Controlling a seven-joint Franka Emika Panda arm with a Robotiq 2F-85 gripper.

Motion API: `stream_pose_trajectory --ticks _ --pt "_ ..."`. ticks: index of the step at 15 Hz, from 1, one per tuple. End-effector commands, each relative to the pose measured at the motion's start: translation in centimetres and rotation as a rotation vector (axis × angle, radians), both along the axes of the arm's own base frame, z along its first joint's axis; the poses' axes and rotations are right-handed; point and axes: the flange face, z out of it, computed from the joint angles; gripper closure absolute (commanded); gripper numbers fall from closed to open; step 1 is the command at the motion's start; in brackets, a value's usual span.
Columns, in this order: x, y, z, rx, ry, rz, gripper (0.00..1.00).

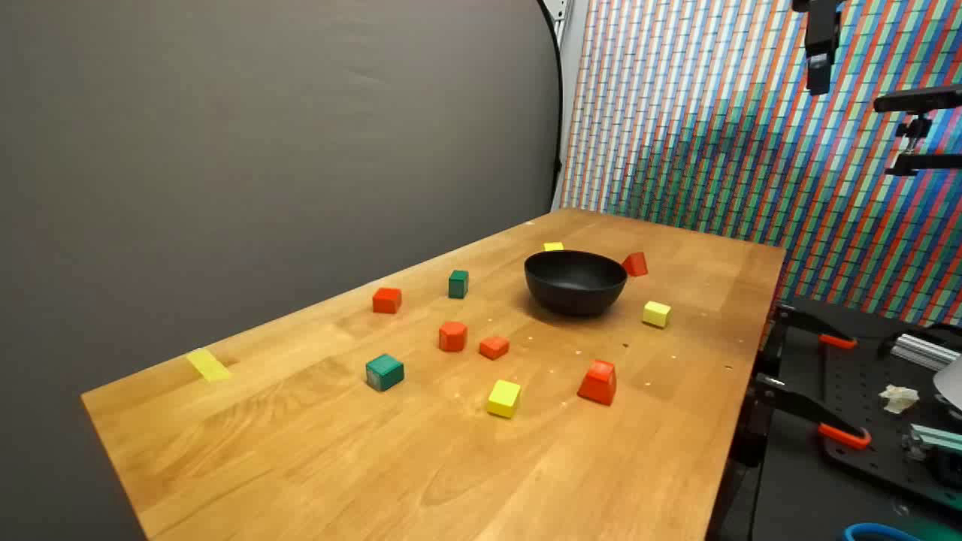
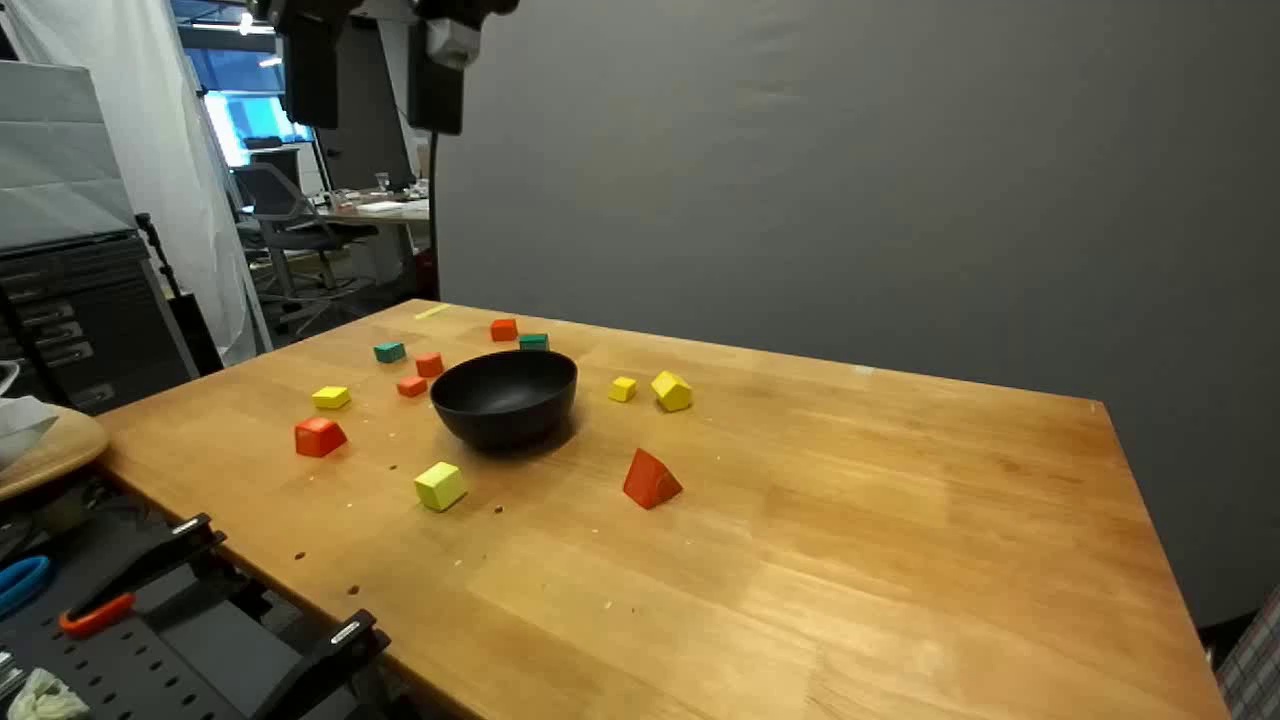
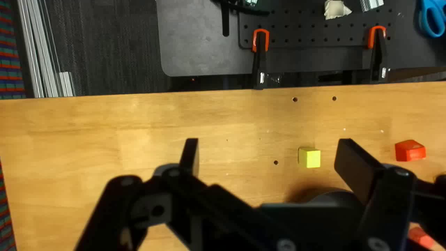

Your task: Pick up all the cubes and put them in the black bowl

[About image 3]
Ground yellow cube near table edge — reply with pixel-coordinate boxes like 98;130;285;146
298;146;322;169

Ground orange black clamp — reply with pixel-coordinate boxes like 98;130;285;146
367;25;390;82
251;28;271;89

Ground silver metal bracket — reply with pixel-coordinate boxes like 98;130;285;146
358;0;385;13

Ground black pegboard plate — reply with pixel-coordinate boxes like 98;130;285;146
239;0;399;49

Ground right orange black clamp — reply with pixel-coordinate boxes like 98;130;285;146
367;25;390;82

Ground orange wedge block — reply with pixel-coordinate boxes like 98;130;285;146
395;139;427;162

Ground crumpled white paper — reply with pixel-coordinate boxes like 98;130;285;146
324;0;351;21

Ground blue handled scissors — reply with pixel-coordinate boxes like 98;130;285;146
418;0;446;39

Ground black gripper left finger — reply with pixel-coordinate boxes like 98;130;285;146
75;138;261;251

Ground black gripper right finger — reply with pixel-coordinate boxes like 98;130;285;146
335;138;446;251

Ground aluminium extrusion rails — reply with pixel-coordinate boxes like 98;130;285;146
17;0;75;98

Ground left orange black clamp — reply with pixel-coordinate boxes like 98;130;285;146
251;28;271;89

